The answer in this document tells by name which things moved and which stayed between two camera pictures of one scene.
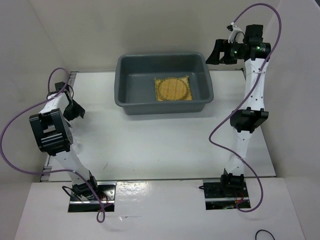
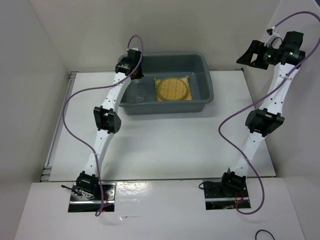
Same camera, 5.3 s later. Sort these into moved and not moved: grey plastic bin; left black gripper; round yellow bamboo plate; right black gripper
Moved: left black gripper; right black gripper
Not moved: round yellow bamboo plate; grey plastic bin
